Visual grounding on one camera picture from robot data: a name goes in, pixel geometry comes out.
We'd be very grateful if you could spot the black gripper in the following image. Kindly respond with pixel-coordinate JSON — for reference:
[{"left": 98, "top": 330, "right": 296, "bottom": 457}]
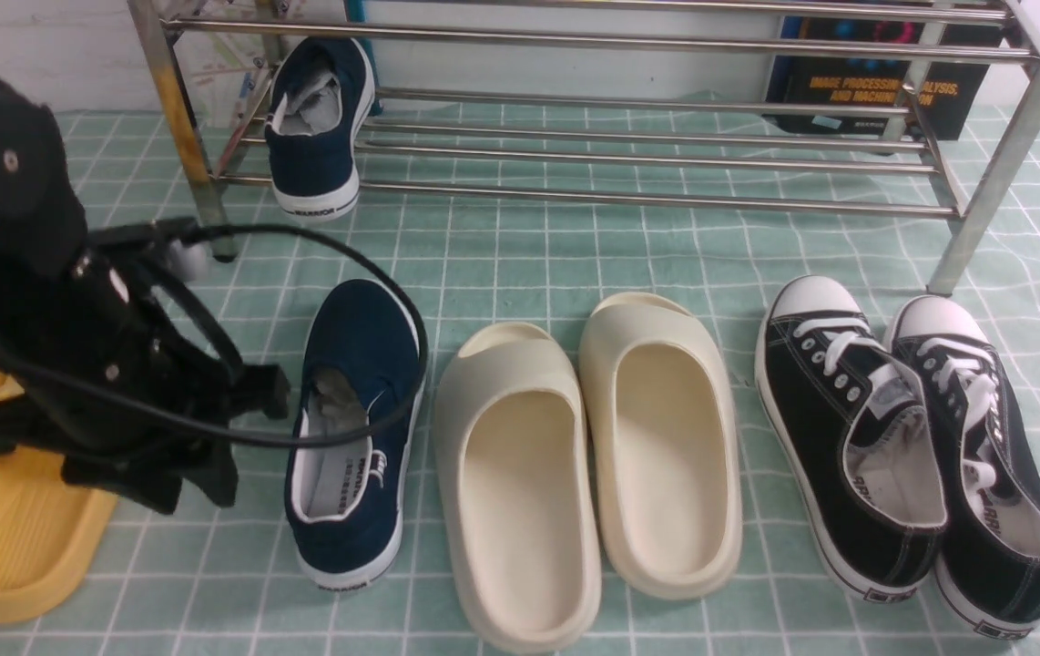
[{"left": 0, "top": 264, "right": 291, "bottom": 515}]

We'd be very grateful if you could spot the navy slip-on shoe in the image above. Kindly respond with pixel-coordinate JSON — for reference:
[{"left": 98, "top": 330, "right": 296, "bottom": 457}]
[
  {"left": 284, "top": 279, "right": 424, "bottom": 592},
  {"left": 263, "top": 37, "right": 375, "bottom": 220}
]

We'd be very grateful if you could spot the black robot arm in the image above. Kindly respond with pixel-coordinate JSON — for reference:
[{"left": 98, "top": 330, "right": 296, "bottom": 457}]
[{"left": 0, "top": 79, "right": 290, "bottom": 515}]

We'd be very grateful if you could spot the silver metal shoe rack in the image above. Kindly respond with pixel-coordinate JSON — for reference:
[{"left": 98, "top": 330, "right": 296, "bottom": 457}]
[{"left": 128, "top": 1, "right": 1040, "bottom": 296}]

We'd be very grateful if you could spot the yellow slipper inner right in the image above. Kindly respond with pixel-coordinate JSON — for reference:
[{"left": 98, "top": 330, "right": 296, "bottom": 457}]
[{"left": 0, "top": 378, "right": 120, "bottom": 626}]

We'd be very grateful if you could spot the map poster paper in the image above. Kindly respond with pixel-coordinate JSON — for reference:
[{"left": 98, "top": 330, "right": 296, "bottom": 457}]
[{"left": 174, "top": 30, "right": 284, "bottom": 128}]

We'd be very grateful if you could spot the cream slide slipper left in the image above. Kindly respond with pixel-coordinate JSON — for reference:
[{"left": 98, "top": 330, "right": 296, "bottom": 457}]
[{"left": 430, "top": 323, "right": 602, "bottom": 653}]

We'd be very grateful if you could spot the cream slide slipper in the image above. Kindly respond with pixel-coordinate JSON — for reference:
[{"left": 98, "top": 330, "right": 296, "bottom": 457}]
[
  {"left": 578, "top": 292, "right": 742, "bottom": 600},
  {"left": 430, "top": 323, "right": 602, "bottom": 653}
]

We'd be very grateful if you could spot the cream slide slipper right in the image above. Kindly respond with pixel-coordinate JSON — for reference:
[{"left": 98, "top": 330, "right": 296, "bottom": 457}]
[{"left": 578, "top": 292, "right": 742, "bottom": 600}]

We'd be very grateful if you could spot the green checked tablecloth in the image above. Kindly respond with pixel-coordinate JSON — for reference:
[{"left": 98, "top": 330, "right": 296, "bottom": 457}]
[{"left": 0, "top": 112, "right": 1040, "bottom": 655}]

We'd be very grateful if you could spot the black canvas sneaker left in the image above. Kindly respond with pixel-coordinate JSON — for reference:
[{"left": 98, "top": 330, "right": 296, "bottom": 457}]
[{"left": 756, "top": 275, "right": 950, "bottom": 605}]

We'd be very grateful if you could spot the black canvas sneaker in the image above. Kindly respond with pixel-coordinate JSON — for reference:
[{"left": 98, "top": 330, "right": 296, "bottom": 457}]
[
  {"left": 756, "top": 275, "right": 950, "bottom": 605},
  {"left": 883, "top": 295, "right": 1040, "bottom": 641}
]

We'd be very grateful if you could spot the dark image processing book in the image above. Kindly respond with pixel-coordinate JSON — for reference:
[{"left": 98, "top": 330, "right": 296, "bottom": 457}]
[{"left": 766, "top": 17, "right": 989, "bottom": 140}]

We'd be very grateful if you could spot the black canvas sneaker right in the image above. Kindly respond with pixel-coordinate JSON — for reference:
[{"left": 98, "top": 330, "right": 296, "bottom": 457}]
[{"left": 883, "top": 295, "right": 1040, "bottom": 641}]

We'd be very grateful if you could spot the black cable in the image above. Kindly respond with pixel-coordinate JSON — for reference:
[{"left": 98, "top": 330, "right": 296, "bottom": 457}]
[{"left": 0, "top": 221, "right": 430, "bottom": 449}]

